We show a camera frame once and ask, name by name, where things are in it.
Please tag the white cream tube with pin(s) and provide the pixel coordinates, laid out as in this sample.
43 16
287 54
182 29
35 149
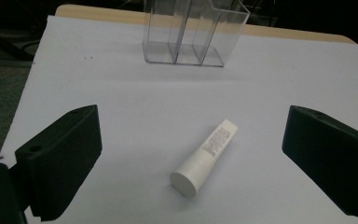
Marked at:
203 158

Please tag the clear acrylic organizer box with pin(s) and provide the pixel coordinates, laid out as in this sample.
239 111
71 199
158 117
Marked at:
192 34

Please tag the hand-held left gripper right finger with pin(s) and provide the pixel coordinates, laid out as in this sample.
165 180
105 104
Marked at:
329 161

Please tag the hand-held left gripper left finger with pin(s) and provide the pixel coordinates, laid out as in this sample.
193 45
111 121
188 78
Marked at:
62 161

